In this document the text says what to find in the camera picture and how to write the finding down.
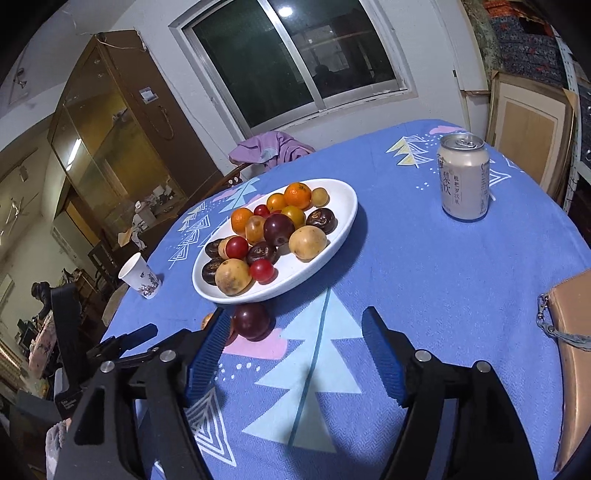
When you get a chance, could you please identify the wooden picture frame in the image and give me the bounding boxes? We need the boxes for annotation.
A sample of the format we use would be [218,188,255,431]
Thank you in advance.
[485,71,578,199]

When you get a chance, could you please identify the white oval plate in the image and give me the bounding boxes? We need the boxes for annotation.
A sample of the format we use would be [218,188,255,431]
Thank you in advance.
[191,178,359,304]

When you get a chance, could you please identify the purple cloth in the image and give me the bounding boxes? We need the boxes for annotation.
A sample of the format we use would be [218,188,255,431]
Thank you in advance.
[228,130,316,167]

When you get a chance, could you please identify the tan zip pouch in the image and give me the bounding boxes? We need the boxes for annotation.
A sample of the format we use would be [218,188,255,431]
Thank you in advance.
[536,272,591,472]

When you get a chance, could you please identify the round wooden stool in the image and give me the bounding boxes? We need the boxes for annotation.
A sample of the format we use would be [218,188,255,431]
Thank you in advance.
[102,284,130,324]

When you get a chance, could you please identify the wooden glass-door cabinet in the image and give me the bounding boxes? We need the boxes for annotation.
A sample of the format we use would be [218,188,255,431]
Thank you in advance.
[46,32,227,241]

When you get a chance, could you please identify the person's left forearm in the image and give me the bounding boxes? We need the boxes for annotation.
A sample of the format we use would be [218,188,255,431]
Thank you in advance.
[45,418,70,467]

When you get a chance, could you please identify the large tan round fruit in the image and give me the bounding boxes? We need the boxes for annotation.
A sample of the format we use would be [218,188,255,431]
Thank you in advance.
[215,258,253,296]

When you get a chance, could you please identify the small orange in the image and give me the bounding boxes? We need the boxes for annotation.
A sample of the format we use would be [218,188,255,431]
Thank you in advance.
[230,208,254,234]

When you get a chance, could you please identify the dark red plum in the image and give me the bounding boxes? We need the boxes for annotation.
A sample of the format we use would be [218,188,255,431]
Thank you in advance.
[231,302,271,341]
[263,213,295,247]

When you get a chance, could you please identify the white panel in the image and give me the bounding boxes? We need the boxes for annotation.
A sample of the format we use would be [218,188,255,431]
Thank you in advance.
[452,69,490,134]

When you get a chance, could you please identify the white paper cup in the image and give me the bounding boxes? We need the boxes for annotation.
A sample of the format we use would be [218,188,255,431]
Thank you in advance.
[118,252,160,300]

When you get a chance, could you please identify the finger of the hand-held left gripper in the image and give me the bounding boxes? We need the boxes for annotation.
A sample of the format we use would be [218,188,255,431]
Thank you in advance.
[88,329,199,370]
[99,323,159,358]

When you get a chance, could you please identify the wooden chair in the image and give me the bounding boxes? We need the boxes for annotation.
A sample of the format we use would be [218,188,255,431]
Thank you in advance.
[215,161,259,195]

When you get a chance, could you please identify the orange-tan round fruit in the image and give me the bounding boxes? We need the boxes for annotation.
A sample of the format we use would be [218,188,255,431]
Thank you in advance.
[245,215,267,245]

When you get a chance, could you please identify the sliding glass window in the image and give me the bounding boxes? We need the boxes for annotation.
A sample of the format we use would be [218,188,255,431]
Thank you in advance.
[168,0,419,139]

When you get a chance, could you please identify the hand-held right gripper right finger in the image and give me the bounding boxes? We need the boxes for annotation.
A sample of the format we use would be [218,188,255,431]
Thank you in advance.
[361,306,539,480]

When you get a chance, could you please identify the silver drink can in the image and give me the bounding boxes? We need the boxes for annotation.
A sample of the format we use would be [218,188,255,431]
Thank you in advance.
[436,131,491,221]

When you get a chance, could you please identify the blue printed blanket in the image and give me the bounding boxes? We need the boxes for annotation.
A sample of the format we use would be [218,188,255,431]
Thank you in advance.
[99,119,591,480]

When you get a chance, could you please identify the large orange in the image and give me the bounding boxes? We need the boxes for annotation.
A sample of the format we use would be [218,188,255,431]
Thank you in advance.
[283,182,313,208]

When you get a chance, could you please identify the white metal shelf rack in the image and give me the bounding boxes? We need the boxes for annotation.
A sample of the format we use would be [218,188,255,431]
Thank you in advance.
[554,37,591,204]

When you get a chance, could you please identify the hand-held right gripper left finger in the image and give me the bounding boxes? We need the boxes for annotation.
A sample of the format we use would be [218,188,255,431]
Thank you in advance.
[55,307,232,480]

